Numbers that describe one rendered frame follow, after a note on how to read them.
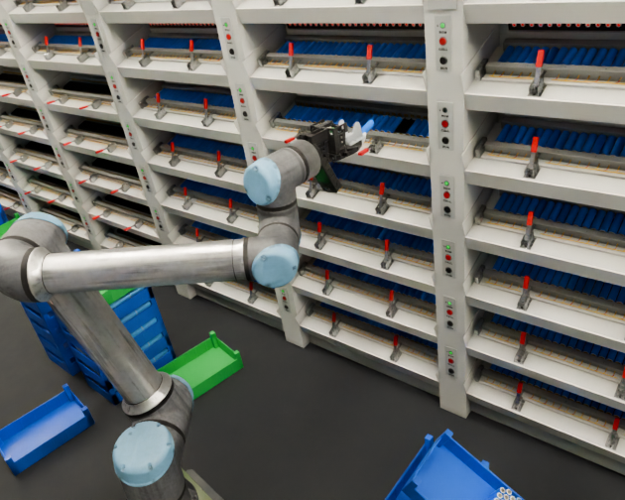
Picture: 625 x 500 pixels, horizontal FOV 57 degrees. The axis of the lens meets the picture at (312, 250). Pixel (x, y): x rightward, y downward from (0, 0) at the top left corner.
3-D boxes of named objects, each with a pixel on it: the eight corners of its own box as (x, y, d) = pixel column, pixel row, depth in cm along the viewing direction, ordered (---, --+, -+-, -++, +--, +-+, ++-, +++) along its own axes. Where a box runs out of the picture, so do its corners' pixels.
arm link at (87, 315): (147, 461, 161) (-30, 251, 124) (160, 414, 176) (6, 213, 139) (195, 448, 158) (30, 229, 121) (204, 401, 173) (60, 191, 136)
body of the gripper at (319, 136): (349, 121, 134) (317, 138, 126) (352, 156, 138) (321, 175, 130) (324, 117, 138) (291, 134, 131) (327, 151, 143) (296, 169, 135)
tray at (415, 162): (433, 178, 152) (426, 150, 145) (266, 148, 188) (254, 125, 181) (465, 129, 160) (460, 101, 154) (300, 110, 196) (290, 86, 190)
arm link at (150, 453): (119, 516, 146) (100, 471, 137) (136, 459, 160) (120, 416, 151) (179, 512, 145) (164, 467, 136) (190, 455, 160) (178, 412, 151)
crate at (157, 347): (108, 391, 215) (101, 375, 211) (80, 370, 227) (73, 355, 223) (172, 344, 233) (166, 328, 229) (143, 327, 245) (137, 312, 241)
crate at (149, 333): (101, 375, 211) (94, 359, 207) (73, 355, 223) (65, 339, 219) (166, 328, 229) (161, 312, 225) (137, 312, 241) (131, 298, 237)
